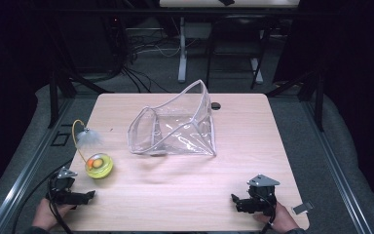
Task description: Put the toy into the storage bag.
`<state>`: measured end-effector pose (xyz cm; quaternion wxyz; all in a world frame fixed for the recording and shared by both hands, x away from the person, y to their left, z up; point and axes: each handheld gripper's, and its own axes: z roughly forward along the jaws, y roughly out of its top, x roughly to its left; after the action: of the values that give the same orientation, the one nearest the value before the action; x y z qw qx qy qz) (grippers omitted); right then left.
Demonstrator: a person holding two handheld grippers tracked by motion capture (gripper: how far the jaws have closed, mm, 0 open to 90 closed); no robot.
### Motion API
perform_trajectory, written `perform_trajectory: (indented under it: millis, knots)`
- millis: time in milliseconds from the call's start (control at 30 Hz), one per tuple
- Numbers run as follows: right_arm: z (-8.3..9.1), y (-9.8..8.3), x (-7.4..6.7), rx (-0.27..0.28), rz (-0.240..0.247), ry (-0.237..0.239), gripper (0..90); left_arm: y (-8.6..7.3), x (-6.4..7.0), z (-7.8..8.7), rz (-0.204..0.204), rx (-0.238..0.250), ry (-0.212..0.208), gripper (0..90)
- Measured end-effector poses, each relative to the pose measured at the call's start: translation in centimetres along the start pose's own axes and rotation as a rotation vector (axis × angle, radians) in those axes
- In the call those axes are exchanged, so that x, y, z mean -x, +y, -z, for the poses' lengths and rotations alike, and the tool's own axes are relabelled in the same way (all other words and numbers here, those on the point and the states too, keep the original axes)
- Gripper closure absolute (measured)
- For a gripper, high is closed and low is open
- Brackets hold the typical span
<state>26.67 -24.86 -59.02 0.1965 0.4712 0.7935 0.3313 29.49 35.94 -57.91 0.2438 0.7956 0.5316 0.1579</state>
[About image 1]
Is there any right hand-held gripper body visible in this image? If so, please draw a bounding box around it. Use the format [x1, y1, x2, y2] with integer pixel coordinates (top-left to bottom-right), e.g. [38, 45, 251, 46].
[246, 174, 281, 217]

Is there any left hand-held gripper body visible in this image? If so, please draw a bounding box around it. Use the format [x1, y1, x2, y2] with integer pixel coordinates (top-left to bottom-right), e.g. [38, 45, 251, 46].
[46, 166, 79, 206]

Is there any person's right hand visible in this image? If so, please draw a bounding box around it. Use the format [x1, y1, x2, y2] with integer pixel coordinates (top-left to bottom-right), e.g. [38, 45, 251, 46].
[252, 200, 300, 234]

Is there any person's left hand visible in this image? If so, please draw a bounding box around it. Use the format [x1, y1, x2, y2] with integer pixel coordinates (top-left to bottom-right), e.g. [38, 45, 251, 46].
[31, 197, 76, 232]

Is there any yellow-green feather cat toy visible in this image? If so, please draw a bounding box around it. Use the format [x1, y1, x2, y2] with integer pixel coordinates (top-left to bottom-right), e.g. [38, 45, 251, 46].
[70, 118, 115, 180]

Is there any grey metal clip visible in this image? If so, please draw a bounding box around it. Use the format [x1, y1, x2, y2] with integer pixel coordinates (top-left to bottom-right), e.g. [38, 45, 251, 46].
[291, 200, 315, 215]

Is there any clear plastic zipper bag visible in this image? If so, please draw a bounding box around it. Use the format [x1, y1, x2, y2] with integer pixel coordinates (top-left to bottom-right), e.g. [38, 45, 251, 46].
[127, 79, 218, 158]

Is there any black metal stand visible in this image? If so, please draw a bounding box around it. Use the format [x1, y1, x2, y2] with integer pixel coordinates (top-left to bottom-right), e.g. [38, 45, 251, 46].
[265, 64, 326, 133]
[43, 13, 115, 130]

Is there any black chair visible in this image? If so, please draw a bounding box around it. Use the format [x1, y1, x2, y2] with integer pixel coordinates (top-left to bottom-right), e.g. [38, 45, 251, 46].
[205, 14, 273, 91]

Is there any white desk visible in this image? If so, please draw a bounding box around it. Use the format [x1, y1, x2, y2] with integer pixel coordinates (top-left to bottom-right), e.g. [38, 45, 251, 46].
[158, 0, 302, 84]

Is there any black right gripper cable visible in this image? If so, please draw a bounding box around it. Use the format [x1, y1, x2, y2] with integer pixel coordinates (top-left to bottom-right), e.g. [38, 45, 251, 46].
[252, 191, 278, 234]

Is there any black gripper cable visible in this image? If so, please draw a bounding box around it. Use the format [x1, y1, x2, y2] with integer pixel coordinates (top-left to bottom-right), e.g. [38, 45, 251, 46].
[252, 191, 278, 234]
[11, 157, 76, 234]

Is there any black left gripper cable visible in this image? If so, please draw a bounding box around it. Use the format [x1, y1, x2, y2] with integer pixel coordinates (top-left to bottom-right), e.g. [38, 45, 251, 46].
[11, 157, 76, 234]

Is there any grey aluminium rail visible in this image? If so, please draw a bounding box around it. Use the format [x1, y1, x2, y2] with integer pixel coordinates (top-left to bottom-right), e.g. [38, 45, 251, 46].
[301, 97, 374, 234]
[0, 97, 76, 234]

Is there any floor cables bundle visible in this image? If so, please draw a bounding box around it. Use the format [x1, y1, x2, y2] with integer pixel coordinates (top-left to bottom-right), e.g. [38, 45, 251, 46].
[110, 30, 198, 95]

